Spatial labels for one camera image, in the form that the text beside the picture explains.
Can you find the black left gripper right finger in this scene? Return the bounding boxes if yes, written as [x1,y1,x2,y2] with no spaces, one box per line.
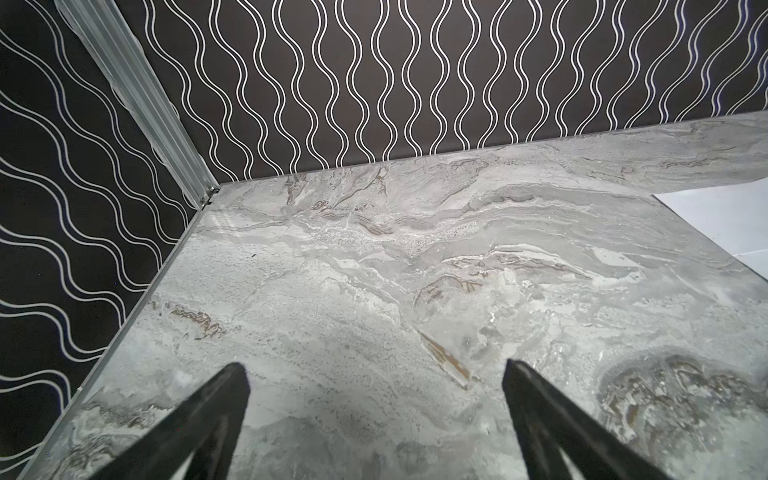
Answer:
[502,359,668,479]

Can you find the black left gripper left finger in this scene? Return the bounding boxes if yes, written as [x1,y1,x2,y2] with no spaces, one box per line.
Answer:
[92,362,250,479]

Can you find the white paper letter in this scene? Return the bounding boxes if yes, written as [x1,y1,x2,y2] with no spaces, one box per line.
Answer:
[655,178,768,278]

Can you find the aluminium frame corner post left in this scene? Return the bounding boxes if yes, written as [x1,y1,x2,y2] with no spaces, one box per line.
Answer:
[56,0,220,210]

